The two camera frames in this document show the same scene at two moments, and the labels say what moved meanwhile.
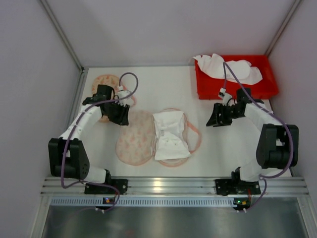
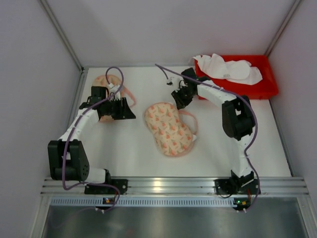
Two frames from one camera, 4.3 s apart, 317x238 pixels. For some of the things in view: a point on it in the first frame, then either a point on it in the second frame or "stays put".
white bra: (171, 141) → (194, 137)
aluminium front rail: (270, 186) stays put
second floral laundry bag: (112, 81) stays put
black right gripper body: (223, 114) → (183, 93)
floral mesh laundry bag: (135, 138) → (172, 137)
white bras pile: (212, 66) stays put
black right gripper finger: (213, 121) → (183, 102)
